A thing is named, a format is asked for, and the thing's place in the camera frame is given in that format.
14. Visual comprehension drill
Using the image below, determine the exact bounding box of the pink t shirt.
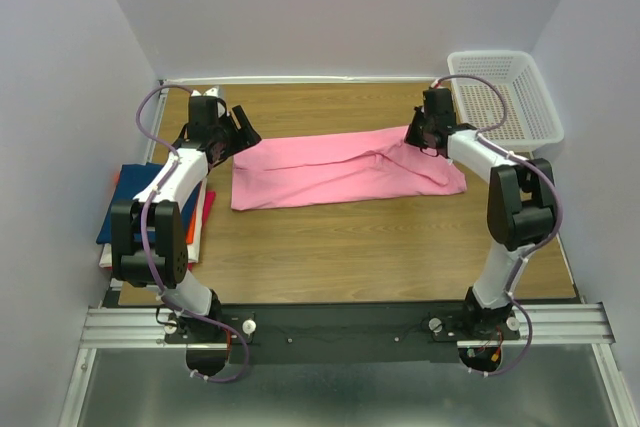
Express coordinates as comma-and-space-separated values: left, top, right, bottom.
231, 127, 467, 211

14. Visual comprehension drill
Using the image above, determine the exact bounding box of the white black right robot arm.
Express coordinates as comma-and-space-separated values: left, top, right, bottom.
405, 87, 562, 339

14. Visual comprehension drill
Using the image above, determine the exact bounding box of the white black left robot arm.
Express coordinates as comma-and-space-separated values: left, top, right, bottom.
110, 87, 261, 342

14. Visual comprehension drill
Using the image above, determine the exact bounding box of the white plastic basket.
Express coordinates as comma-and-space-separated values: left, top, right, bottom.
447, 50, 564, 152

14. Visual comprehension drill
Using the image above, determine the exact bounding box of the folded navy blue t shirt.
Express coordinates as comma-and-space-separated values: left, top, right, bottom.
96, 163, 163, 245

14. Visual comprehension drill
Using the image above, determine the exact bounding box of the folded white t shirt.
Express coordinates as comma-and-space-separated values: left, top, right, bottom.
98, 182, 207, 269

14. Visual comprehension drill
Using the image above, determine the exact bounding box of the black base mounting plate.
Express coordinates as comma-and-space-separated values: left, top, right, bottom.
161, 301, 521, 378

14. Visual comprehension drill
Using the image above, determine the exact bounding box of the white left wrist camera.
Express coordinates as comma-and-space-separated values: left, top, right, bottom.
190, 86, 222, 98

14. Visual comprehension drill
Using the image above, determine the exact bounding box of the aluminium frame rail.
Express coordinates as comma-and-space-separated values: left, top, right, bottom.
60, 302, 619, 426

